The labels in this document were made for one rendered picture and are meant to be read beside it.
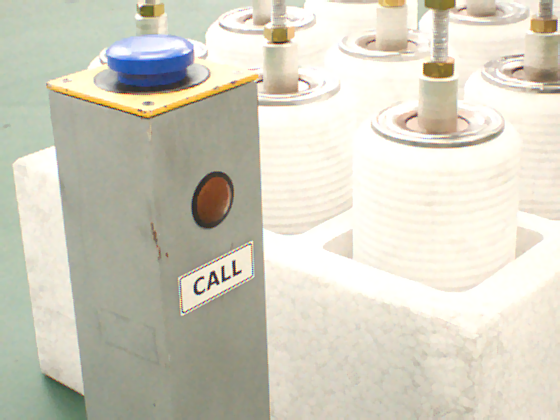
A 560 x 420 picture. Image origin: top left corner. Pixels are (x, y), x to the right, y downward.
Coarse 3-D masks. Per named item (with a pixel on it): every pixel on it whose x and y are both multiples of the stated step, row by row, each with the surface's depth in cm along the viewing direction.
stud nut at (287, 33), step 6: (270, 24) 68; (288, 24) 68; (264, 30) 68; (270, 30) 67; (276, 30) 67; (282, 30) 67; (288, 30) 67; (294, 30) 68; (264, 36) 68; (270, 36) 67; (276, 36) 67; (282, 36) 67; (288, 36) 67; (294, 36) 68
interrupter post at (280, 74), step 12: (264, 48) 68; (276, 48) 67; (288, 48) 67; (264, 60) 68; (276, 60) 68; (288, 60) 68; (264, 72) 69; (276, 72) 68; (288, 72) 68; (264, 84) 69; (276, 84) 68; (288, 84) 68
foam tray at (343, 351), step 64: (64, 256) 78; (320, 256) 63; (64, 320) 81; (320, 320) 62; (384, 320) 59; (448, 320) 56; (512, 320) 58; (64, 384) 84; (320, 384) 64; (384, 384) 61; (448, 384) 57; (512, 384) 60
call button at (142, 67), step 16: (112, 48) 50; (128, 48) 49; (144, 48) 49; (160, 48) 49; (176, 48) 49; (192, 48) 50; (112, 64) 49; (128, 64) 48; (144, 64) 48; (160, 64) 48; (176, 64) 49; (128, 80) 49; (144, 80) 49; (160, 80) 49; (176, 80) 50
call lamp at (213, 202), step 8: (216, 176) 50; (208, 184) 50; (216, 184) 50; (224, 184) 50; (200, 192) 50; (208, 192) 50; (216, 192) 50; (224, 192) 51; (200, 200) 50; (208, 200) 50; (216, 200) 50; (224, 200) 51; (200, 208) 50; (208, 208) 50; (216, 208) 50; (224, 208) 51; (200, 216) 50; (208, 216) 50; (216, 216) 51
